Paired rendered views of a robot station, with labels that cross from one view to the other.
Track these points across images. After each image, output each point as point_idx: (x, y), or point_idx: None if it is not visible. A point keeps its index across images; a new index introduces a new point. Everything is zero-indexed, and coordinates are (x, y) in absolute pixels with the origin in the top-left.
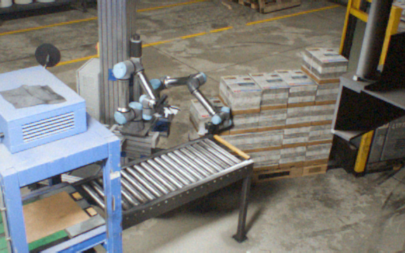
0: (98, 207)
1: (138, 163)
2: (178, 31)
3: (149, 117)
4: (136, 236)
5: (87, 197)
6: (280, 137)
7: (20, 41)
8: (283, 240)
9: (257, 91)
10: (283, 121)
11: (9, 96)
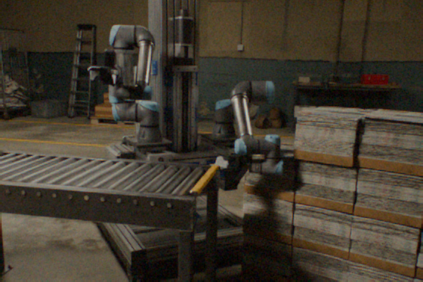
0: (109, 253)
1: (66, 157)
2: None
3: (112, 99)
4: None
5: (106, 234)
6: (410, 246)
7: (291, 142)
8: None
9: (347, 117)
10: (416, 209)
11: None
